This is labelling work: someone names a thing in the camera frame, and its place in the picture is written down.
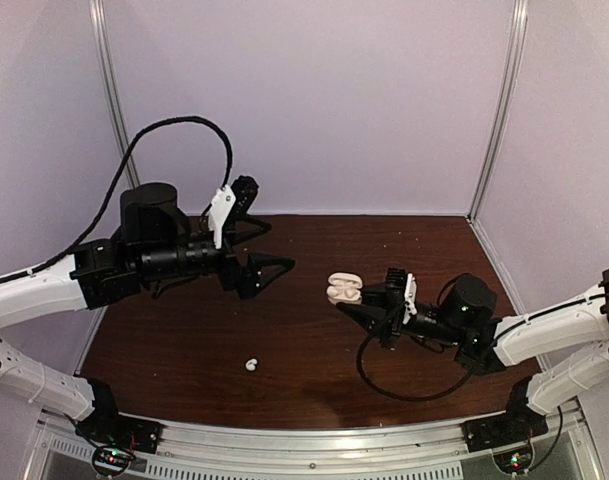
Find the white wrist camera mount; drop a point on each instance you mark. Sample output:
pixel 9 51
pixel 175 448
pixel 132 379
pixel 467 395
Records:
pixel 228 203
pixel 401 289

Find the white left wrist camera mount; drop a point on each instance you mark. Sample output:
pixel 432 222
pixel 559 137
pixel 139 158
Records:
pixel 228 203

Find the cream rounded earbud charging case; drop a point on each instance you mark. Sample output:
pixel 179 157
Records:
pixel 344 287

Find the white clip-on earbud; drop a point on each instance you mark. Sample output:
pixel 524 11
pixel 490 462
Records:
pixel 251 364

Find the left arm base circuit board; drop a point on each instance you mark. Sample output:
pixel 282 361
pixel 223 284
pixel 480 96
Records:
pixel 110 461

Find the left aluminium corner post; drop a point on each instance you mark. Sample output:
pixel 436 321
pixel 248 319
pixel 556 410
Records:
pixel 107 72

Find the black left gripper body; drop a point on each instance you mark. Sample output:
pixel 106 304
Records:
pixel 229 272

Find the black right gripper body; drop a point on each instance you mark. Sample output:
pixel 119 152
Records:
pixel 395 307

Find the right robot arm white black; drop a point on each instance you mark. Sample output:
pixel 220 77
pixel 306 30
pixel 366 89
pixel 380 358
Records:
pixel 463 317

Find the aluminium front frame rail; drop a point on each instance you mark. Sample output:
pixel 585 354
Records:
pixel 433 450

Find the aluminium corner post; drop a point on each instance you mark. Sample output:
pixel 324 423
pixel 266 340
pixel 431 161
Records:
pixel 107 72
pixel 513 60

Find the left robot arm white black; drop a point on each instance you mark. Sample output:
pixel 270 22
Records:
pixel 155 249

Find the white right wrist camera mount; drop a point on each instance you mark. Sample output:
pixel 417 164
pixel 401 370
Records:
pixel 401 289

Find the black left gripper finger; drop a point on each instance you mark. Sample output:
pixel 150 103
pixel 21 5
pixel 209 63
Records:
pixel 261 271
pixel 246 228

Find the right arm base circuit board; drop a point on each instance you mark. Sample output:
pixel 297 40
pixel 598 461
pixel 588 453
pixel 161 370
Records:
pixel 514 461

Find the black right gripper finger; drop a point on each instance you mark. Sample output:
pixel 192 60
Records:
pixel 372 319
pixel 376 294

